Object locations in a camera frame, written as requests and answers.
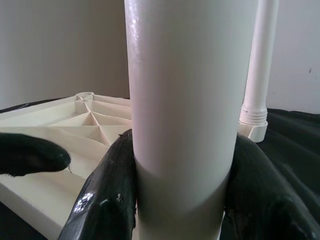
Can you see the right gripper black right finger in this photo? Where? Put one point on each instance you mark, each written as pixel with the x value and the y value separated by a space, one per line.
pixel 257 205

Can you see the white plastic table top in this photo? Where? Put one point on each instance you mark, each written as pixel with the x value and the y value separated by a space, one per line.
pixel 50 190

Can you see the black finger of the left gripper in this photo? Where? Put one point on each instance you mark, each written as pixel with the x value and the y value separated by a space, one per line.
pixel 30 155

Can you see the white plastic table leg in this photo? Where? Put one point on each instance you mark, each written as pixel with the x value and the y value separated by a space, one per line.
pixel 260 62
pixel 185 100

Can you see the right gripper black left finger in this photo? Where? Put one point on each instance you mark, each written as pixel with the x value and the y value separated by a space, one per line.
pixel 107 200

